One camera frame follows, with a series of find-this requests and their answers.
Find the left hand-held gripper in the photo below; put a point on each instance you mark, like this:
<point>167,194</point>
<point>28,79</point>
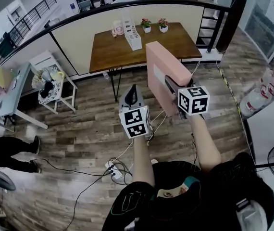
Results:
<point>135,119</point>

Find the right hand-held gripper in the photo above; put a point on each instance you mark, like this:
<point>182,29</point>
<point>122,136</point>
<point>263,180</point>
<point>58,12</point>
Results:
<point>193,102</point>

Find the pink folder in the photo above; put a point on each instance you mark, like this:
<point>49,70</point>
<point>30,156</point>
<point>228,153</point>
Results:
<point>162,64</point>

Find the white file holder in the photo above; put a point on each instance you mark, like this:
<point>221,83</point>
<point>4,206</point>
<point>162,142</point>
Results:
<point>132,36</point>

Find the person's right forearm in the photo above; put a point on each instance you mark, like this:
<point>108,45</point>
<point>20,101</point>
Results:
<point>205,143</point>

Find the person's left forearm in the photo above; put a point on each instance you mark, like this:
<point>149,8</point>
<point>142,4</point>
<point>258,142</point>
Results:
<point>142,160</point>

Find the yellow folder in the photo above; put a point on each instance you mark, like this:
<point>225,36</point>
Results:
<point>3,77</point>

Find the small plastic bottle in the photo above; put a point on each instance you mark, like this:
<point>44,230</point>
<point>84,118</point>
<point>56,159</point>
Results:
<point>106,75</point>

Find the wooden table with black legs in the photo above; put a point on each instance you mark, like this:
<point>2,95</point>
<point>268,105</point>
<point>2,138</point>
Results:
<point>113,49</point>

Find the potted pink flower plant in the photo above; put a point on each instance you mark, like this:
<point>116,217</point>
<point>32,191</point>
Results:
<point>146,26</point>
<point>163,26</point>

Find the pink and white jar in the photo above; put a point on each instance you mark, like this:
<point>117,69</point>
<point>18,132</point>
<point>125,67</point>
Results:
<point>117,29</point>

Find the white power strip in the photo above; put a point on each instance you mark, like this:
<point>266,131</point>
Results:
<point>113,170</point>

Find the large clear water bottle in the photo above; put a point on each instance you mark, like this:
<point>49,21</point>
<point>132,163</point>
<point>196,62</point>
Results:
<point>270,80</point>
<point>252,102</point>

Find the dark wooden pillar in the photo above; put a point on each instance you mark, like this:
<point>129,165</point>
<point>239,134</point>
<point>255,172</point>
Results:
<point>232,23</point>

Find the pile of bags and clothes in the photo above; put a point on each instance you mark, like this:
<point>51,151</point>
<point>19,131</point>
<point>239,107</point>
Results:
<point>46,84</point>

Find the black curved handrail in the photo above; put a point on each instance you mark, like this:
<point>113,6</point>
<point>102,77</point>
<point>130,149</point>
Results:
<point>84,17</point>

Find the white chair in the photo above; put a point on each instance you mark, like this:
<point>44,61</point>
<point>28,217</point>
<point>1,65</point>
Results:
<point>44,59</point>

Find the glass door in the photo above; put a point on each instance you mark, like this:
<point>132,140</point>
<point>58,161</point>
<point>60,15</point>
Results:
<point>269,20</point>

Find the person's black shirt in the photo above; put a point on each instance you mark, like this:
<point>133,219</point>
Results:
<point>199,201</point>

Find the pale grey desk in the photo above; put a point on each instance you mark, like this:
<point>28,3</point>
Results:
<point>7,100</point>

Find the black stair railing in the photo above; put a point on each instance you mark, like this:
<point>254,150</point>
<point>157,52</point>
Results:
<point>31,20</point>

